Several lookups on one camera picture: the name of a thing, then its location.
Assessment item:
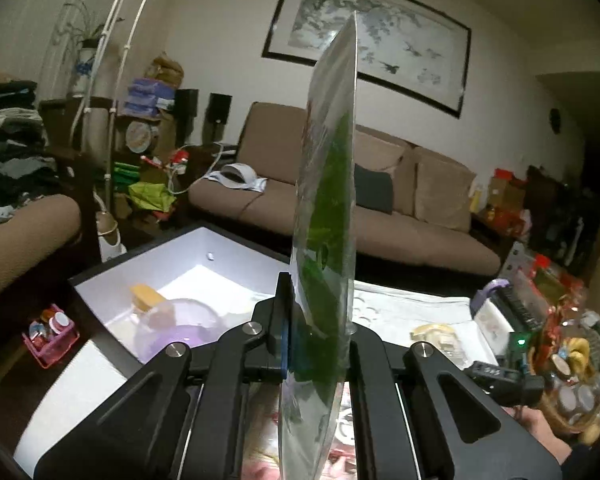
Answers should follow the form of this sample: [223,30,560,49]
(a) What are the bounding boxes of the purple lid container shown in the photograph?
[134,299,230,364]

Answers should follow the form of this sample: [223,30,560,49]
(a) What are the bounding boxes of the black cushion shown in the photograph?
[354,165,393,214]

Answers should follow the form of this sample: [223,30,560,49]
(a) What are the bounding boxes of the person right hand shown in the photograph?
[503,406,571,465]

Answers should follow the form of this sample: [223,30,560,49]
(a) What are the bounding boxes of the tan sofa pillow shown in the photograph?
[414,158,476,233]

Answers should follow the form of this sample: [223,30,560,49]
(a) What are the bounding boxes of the wicker basket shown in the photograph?
[527,327,600,440]

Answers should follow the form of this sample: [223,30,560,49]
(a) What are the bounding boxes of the banana bunch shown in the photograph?
[566,337,590,367]

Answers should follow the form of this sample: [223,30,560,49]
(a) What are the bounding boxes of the clear bag yellow snacks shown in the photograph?
[411,323,471,370]

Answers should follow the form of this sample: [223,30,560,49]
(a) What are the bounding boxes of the gold lid clear jar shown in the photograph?
[130,284,166,312]

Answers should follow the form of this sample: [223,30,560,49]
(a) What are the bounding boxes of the brown sofa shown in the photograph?
[188,102,500,276]

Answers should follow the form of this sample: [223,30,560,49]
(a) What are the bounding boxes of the framed ink painting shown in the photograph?
[262,0,471,118]

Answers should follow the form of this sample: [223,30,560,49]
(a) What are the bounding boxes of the black white storage box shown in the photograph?
[14,224,288,474]

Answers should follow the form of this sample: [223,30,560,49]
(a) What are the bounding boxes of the pink basket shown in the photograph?
[21,304,80,370]

